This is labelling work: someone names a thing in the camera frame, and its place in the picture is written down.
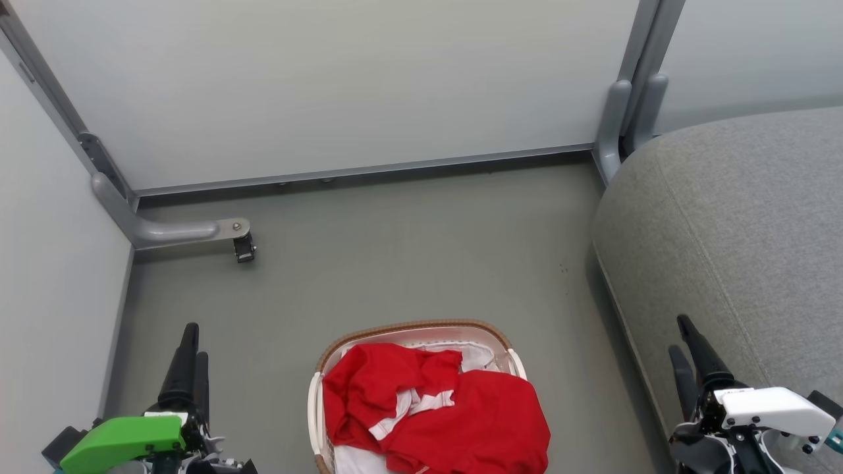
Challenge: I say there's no grey fabric sofa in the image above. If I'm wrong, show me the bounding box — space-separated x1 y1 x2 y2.
591 107 843 474

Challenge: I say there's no grey partition corner post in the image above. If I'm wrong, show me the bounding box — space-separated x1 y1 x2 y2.
0 0 139 213

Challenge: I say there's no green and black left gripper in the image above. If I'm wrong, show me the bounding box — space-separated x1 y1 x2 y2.
43 323 258 474

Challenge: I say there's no long grey partition foot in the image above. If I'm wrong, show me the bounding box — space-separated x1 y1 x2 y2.
92 172 252 251

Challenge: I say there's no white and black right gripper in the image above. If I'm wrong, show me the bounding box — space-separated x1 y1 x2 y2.
668 315 843 474

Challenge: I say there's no white basket liner cloth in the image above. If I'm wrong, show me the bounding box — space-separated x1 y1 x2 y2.
333 341 511 474

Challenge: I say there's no white woven laundry basket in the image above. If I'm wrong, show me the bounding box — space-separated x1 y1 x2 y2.
308 319 528 474

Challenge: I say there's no grey partition double post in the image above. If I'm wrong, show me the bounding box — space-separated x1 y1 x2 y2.
618 0 687 139

